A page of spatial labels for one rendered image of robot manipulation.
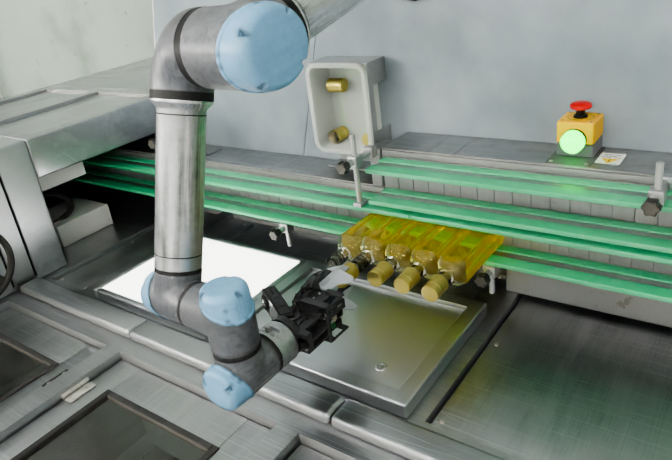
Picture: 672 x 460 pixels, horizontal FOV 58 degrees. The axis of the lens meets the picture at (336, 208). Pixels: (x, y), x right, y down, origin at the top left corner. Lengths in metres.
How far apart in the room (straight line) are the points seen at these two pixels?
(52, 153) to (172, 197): 0.91
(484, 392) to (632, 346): 0.30
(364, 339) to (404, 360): 0.11
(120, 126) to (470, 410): 1.30
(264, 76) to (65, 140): 1.10
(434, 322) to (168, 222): 0.58
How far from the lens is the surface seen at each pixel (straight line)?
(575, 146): 1.24
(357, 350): 1.21
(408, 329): 1.25
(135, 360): 1.39
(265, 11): 0.82
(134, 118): 1.97
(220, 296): 0.89
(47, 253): 1.87
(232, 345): 0.92
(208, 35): 0.85
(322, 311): 1.05
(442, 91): 1.43
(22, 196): 1.81
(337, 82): 1.51
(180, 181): 0.95
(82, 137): 1.87
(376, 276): 1.17
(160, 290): 1.00
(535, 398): 1.15
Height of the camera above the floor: 1.98
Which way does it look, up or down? 46 degrees down
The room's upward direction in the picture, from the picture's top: 124 degrees counter-clockwise
